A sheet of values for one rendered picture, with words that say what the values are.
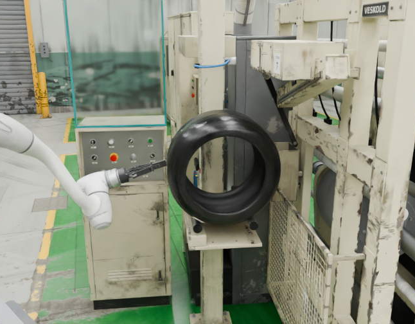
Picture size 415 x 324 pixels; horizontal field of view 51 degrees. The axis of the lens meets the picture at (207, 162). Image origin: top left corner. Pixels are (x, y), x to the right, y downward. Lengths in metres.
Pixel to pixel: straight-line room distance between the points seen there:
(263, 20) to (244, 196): 9.64
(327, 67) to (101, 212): 1.15
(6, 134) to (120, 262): 1.50
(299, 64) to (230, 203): 0.93
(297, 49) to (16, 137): 1.12
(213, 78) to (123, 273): 1.46
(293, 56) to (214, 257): 1.37
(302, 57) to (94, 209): 1.11
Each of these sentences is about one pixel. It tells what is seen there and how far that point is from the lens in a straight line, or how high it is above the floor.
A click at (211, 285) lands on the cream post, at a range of 2.75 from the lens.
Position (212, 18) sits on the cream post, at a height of 1.89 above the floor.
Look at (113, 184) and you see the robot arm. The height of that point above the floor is 1.13.
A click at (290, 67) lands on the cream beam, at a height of 1.69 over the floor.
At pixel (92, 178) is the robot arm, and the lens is 2.14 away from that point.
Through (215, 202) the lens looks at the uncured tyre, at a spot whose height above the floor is 0.93.
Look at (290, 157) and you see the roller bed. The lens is 2.44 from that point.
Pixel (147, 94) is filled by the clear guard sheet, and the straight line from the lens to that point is 2.68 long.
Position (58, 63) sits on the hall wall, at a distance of 10.91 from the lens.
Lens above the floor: 1.82
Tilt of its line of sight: 17 degrees down
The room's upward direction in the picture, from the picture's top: straight up
